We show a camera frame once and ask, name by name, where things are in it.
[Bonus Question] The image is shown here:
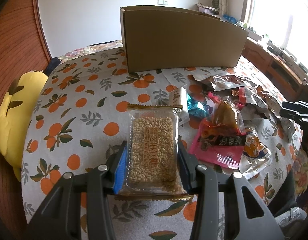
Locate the puffed rice cake packet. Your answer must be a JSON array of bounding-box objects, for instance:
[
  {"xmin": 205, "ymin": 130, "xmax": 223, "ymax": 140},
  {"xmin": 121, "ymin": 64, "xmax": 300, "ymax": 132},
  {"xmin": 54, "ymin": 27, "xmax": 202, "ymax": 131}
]
[{"xmin": 113, "ymin": 104, "xmax": 188, "ymax": 200}]

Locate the teal foil candy wrapper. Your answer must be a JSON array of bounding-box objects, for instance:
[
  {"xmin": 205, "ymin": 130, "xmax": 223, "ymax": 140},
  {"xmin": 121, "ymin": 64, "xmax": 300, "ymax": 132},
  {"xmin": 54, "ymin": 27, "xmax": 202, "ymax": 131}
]
[{"xmin": 187, "ymin": 93, "xmax": 215, "ymax": 119}]

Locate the silver red snack bag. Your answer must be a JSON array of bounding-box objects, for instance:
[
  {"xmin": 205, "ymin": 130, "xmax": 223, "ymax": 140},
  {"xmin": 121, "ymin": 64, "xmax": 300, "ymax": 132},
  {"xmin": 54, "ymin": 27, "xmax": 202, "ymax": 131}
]
[{"xmin": 192, "ymin": 74, "xmax": 258, "ymax": 92}]

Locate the wooden side cabinet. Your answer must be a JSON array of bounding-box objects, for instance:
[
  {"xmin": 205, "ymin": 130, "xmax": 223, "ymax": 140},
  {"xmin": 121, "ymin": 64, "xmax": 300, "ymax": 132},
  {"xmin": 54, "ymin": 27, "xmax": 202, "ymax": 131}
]
[{"xmin": 242, "ymin": 38, "xmax": 308, "ymax": 102}]

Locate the silver snack bag orange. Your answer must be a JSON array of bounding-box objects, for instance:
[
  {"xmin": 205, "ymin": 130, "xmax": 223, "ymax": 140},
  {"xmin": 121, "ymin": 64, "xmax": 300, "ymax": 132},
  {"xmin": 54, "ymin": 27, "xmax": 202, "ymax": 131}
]
[{"xmin": 239, "ymin": 132, "xmax": 273, "ymax": 180}]

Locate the pink snack packet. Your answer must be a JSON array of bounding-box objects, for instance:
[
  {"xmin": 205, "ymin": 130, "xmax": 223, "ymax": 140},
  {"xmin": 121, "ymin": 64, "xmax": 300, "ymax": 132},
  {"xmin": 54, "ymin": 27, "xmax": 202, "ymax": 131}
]
[{"xmin": 189, "ymin": 121, "xmax": 247, "ymax": 170}]

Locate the brown chicken leg snack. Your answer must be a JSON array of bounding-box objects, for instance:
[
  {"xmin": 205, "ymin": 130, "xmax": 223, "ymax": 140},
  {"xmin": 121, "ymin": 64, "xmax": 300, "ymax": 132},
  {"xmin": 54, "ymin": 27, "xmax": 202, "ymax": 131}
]
[{"xmin": 201, "ymin": 101, "xmax": 242, "ymax": 140}]

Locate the orange print bedsheet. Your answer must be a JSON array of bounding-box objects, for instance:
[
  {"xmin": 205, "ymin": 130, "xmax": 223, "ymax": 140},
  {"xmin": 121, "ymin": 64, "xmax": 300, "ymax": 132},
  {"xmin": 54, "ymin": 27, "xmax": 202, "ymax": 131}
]
[{"xmin": 21, "ymin": 47, "xmax": 307, "ymax": 239}]

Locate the yellow plush pillow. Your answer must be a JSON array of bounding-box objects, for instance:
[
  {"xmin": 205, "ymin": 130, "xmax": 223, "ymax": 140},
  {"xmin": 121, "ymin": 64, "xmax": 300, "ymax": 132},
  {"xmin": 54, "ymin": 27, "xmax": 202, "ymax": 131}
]
[{"xmin": 0, "ymin": 71, "xmax": 48, "ymax": 180}]

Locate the small beige wrapped snack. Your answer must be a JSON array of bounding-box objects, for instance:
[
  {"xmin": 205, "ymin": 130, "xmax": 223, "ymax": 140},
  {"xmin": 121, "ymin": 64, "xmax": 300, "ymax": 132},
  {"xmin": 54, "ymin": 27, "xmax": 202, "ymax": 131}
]
[{"xmin": 169, "ymin": 87, "xmax": 182, "ymax": 106}]

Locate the clutter on cabinet top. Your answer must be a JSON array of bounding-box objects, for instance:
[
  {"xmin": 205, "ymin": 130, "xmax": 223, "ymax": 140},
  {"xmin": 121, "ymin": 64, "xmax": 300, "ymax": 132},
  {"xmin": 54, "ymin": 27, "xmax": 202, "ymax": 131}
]
[{"xmin": 196, "ymin": 2, "xmax": 308, "ymax": 72}]

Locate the brown cardboard box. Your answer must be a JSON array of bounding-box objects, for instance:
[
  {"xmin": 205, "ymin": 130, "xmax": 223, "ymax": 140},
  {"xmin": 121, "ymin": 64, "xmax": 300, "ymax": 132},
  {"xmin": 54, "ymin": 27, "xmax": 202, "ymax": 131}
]
[{"xmin": 120, "ymin": 5, "xmax": 248, "ymax": 72}]

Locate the wooden headboard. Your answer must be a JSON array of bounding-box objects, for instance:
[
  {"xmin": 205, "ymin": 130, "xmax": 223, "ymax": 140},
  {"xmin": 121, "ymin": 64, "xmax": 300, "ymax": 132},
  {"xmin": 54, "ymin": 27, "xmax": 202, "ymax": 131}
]
[{"xmin": 0, "ymin": 0, "xmax": 51, "ymax": 104}]

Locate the white wall socket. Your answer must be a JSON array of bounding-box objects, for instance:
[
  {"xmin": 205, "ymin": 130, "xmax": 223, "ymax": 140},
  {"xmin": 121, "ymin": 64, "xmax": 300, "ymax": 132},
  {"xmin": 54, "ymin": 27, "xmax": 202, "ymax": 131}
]
[{"xmin": 157, "ymin": 0, "xmax": 168, "ymax": 5}]

